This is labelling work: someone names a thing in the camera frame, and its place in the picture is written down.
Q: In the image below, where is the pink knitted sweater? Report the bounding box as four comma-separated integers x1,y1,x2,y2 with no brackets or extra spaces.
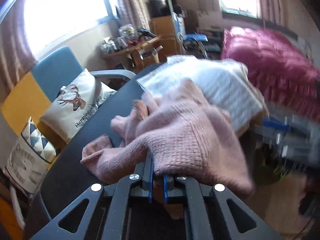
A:
81,79,254,197

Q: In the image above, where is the magenta bed quilt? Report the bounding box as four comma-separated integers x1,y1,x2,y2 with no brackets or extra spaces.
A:
221,27,319,122

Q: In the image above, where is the cream knitted sweater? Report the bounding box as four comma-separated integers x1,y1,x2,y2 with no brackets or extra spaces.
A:
137,55,269,135

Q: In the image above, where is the tiger print cushion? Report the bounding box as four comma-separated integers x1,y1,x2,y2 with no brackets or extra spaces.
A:
3,118,56,197

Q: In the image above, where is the deer print cushion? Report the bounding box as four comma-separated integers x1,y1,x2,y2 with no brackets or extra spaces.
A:
40,69,117,143

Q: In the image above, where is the wooden side table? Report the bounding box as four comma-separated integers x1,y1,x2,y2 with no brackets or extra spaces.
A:
102,36,161,73

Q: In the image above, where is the wooden cabinet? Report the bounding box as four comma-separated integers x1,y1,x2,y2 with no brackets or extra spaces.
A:
150,16,181,62

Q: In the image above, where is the pink curtain left window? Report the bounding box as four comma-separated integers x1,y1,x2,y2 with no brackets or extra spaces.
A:
118,0,150,29

